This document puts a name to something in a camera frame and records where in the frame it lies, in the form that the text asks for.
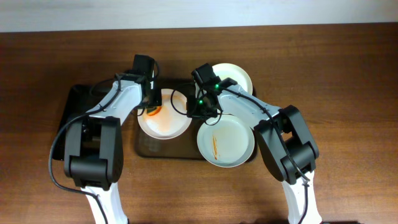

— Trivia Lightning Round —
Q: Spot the orange green sponge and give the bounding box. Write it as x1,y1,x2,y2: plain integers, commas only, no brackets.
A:
146,106,162,116

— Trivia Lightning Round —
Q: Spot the white plate with stain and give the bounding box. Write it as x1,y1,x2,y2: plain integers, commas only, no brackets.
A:
137,88,192,140

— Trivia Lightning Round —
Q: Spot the light green plate with stain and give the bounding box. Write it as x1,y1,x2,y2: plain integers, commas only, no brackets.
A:
197,114,255,168

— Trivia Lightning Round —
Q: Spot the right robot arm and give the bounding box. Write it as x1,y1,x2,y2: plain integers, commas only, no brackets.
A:
188,77,322,223

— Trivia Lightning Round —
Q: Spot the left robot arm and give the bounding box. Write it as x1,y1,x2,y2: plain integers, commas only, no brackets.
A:
60,69,160,223

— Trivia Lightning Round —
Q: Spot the brown tray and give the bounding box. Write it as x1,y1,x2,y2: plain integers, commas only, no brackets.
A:
133,78,257,162

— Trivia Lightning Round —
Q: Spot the black tray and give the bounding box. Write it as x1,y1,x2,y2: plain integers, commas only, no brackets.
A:
52,85,115,161

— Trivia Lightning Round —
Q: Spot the cream plate at back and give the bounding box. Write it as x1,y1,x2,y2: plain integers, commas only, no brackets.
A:
212,63,253,94

